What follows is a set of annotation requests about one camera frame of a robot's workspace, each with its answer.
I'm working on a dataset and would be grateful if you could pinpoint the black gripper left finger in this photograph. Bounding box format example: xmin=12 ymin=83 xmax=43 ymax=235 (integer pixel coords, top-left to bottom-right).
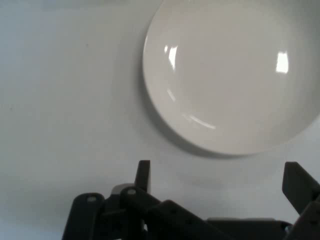
xmin=61 ymin=159 xmax=233 ymax=240

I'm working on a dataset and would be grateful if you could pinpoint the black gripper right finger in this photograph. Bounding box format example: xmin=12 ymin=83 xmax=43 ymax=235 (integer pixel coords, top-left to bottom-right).
xmin=281 ymin=161 xmax=320 ymax=240

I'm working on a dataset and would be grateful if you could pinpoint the white round ceramic plate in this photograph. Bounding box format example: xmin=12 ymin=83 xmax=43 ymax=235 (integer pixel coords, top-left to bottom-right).
xmin=142 ymin=0 xmax=320 ymax=156

